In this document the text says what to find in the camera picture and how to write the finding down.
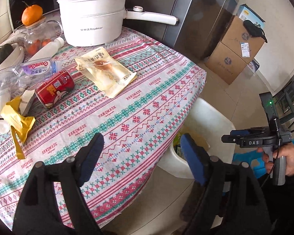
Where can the yellow snack wrapper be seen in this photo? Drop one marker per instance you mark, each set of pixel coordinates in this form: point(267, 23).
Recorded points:
point(19, 125)

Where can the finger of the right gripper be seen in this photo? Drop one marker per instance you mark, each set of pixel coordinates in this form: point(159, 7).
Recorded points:
point(249, 131)
point(234, 138)

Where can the dark green squash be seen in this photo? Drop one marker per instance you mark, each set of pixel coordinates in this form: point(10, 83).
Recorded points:
point(5, 51)

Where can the grey refrigerator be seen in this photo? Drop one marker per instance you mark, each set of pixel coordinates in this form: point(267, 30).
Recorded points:
point(200, 27)

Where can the black object on boxes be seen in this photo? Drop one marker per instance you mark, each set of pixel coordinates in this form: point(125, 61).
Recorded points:
point(254, 31)

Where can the white trash bin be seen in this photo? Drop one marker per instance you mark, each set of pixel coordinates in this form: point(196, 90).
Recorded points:
point(206, 125)

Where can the crushed clear water bottle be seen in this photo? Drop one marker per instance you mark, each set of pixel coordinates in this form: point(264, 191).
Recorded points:
point(27, 74)

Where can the glass teapot with tangerines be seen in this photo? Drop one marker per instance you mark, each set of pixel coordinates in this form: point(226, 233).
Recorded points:
point(41, 33)

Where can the white electric cooking pot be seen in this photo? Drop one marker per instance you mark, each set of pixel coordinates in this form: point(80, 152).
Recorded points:
point(89, 23)

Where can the red soda can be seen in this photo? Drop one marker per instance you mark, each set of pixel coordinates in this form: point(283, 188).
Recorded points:
point(55, 88)

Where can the large orange on teapot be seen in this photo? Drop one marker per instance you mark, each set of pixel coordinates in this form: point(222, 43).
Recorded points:
point(31, 14)

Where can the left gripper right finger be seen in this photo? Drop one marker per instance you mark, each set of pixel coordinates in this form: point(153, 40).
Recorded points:
point(231, 201)

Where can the white bowl stack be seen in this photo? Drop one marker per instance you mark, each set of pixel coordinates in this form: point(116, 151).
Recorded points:
point(16, 57)

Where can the stacked cardboard boxes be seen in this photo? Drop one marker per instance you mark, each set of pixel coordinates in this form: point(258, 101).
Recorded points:
point(237, 48)

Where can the beige snack pouch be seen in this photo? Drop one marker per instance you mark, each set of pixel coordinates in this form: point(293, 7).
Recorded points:
point(108, 75)

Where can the small crushed juice carton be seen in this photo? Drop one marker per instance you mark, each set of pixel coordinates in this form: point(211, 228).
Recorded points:
point(26, 101)

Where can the green onion rings snack bag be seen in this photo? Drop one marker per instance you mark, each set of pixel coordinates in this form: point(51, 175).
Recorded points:
point(177, 143)

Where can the patterned handmade tablecloth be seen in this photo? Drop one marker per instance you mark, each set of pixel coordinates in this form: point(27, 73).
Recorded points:
point(137, 125)

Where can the person's right hand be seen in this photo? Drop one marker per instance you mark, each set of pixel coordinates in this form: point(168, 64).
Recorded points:
point(286, 150)

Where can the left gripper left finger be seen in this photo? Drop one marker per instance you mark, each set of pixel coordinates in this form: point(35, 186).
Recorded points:
point(37, 209)

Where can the frosted white plastic bottle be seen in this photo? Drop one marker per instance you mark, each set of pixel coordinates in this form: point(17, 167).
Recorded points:
point(49, 50)

